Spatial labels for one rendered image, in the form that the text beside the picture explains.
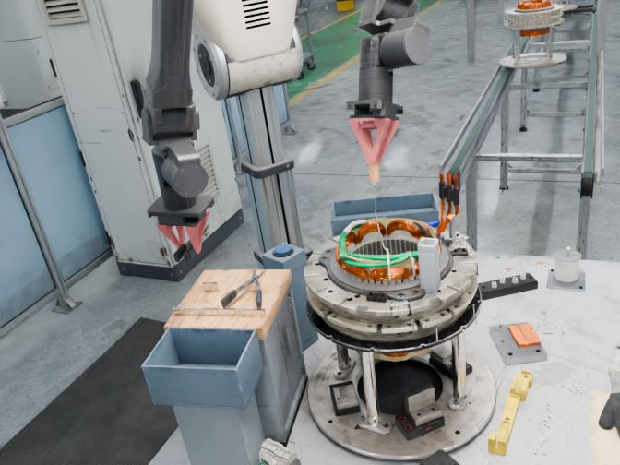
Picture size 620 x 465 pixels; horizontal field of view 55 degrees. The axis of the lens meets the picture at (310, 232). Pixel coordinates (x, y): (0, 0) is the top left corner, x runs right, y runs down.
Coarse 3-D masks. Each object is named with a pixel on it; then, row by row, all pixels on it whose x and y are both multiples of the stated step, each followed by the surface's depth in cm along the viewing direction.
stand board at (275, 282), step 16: (208, 272) 123; (224, 272) 122; (240, 272) 121; (256, 272) 120; (272, 272) 119; (288, 272) 118; (192, 288) 118; (224, 288) 116; (272, 288) 114; (192, 304) 112; (208, 304) 112; (240, 304) 110; (272, 304) 109; (176, 320) 108; (192, 320) 108; (208, 320) 107; (224, 320) 106; (240, 320) 106; (256, 320) 105; (272, 320) 108
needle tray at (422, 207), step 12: (432, 192) 144; (336, 204) 147; (348, 204) 146; (360, 204) 146; (372, 204) 146; (384, 204) 146; (396, 204) 146; (408, 204) 145; (420, 204) 145; (432, 204) 145; (336, 216) 148; (348, 216) 147; (360, 216) 146; (372, 216) 136; (384, 216) 136; (396, 216) 136; (408, 216) 135; (420, 216) 135; (432, 216) 135; (336, 228) 138
